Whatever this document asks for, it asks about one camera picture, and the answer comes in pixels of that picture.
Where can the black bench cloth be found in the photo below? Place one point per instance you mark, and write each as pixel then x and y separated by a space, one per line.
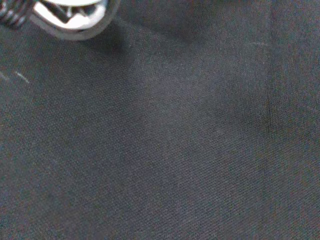
pixel 160 140

